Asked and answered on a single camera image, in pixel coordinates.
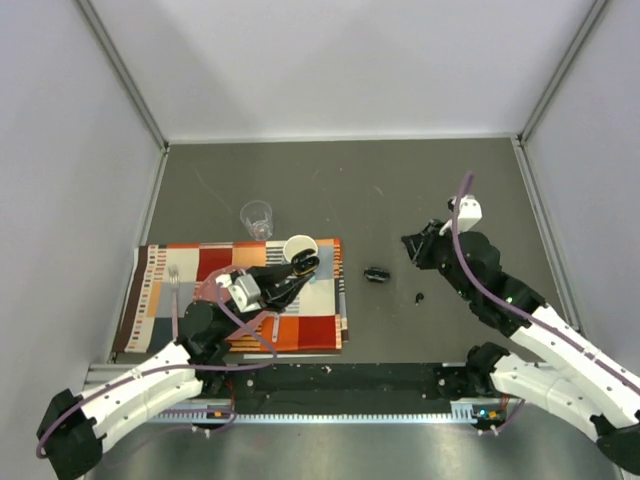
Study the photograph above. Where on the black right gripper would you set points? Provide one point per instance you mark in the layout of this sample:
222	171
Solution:
420	244

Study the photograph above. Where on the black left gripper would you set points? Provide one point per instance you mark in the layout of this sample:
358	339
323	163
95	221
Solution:
277	297

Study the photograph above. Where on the black taped earbud charging case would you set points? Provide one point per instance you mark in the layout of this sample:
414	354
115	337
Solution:
376	275

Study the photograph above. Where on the black case with gold line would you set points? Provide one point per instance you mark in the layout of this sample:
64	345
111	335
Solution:
305	262

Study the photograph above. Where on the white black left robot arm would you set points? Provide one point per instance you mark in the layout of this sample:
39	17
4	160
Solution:
77	429

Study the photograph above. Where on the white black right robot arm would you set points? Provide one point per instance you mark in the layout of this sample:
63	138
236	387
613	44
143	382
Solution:
585	387

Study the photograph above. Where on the blue mug white inside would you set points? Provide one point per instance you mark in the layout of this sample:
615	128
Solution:
297	244

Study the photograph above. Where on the pink dotted plate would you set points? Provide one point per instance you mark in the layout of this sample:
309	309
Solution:
207	291

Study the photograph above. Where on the clear plastic cup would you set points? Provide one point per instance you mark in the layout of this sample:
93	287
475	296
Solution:
257	217

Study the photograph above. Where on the orange patchwork placemat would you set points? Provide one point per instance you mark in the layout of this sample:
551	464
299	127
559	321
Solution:
316	322

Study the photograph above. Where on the pink handled knife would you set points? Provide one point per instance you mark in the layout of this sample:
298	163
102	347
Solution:
276	328

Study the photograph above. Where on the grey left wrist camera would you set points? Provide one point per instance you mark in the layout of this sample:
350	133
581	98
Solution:
243	290

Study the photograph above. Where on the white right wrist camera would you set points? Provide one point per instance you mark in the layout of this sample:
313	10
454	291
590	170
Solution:
469	214

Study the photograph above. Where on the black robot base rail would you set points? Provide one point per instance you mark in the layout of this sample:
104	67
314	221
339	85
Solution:
351	388

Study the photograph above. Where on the pink handled fork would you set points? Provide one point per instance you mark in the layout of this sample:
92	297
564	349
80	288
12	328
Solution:
173	273

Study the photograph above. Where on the white slotted cable duct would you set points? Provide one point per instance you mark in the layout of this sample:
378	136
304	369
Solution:
458	412

